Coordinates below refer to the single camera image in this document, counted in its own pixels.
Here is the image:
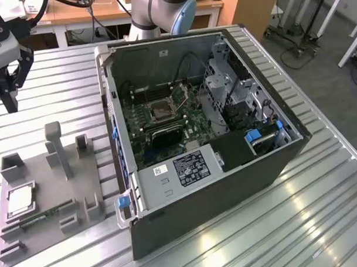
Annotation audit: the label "black graphics card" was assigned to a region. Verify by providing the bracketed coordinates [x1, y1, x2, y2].
[150, 123, 184, 150]

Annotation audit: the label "grey power supply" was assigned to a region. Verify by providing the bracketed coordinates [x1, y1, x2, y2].
[136, 142, 226, 215]

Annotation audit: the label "black plastic shroud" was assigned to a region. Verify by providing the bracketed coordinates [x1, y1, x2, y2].
[208, 131, 259, 174]

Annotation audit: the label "white table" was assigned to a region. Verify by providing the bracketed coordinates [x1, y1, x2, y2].
[338, 0, 357, 70]

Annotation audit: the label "black RAM slots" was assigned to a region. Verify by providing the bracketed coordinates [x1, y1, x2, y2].
[128, 82, 172, 106]
[139, 119, 187, 136]

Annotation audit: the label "metal socket cover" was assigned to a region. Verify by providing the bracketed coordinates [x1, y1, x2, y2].
[168, 83, 191, 104]

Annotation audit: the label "wooden cabinet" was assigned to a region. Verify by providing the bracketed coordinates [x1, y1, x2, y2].
[233, 0, 278, 44]

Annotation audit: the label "black looped cable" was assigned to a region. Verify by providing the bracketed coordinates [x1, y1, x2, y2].
[174, 51, 206, 84]

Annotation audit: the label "black wheeled stand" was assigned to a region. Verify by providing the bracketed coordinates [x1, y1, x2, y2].
[263, 0, 324, 59]

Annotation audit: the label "hard disk in blue carrier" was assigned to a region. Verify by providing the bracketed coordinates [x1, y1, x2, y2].
[243, 126, 278, 157]

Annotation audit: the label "silver CPU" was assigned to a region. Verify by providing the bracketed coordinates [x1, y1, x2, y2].
[6, 187, 38, 217]

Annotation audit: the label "green RAM stick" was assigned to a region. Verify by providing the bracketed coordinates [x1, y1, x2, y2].
[19, 200, 73, 231]

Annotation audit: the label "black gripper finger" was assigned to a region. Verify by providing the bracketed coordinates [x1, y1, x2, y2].
[0, 46, 35, 115]

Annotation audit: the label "black open PC case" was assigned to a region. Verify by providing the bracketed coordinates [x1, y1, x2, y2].
[87, 18, 315, 267]

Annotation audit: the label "grey parts rack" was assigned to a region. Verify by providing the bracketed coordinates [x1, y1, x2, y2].
[0, 118, 111, 267]

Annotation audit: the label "blue case latch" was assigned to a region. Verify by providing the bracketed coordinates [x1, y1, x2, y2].
[116, 196, 131, 210]

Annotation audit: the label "silver metal drive cage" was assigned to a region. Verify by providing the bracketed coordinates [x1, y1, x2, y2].
[202, 57, 237, 133]

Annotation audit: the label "CPU socket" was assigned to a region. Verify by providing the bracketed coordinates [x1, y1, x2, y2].
[149, 97, 182, 125]

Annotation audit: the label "green motherboard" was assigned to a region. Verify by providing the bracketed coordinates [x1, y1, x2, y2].
[118, 81, 219, 173]

